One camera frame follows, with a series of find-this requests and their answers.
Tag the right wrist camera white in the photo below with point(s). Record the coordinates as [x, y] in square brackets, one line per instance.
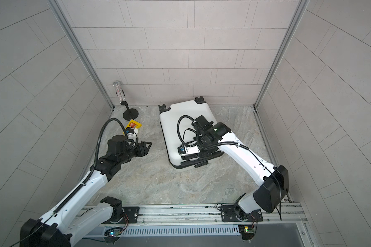
[184, 150]

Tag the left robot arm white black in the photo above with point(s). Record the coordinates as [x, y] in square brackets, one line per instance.
[74, 191]

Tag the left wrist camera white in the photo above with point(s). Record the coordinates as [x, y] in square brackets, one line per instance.
[132, 134]

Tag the left circuit board with LED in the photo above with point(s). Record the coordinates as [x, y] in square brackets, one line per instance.
[113, 233]

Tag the circuit board with led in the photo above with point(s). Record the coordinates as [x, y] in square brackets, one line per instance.
[247, 232]
[113, 233]

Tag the yellow triangular plastic piece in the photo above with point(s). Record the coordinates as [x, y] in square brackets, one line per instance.
[133, 124]

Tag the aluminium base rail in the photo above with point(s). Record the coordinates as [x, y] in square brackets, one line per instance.
[167, 219]

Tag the white hard-shell suitcase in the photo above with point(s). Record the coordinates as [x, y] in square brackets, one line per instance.
[176, 123]

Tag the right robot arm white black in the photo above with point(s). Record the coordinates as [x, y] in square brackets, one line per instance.
[272, 181]

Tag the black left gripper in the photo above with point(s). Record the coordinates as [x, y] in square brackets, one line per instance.
[139, 146]

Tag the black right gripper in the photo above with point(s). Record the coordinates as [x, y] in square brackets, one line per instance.
[199, 136]

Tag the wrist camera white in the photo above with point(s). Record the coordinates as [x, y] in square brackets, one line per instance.
[132, 134]
[184, 150]

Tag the right circuit board with LED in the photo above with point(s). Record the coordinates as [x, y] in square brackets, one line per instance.
[247, 232]

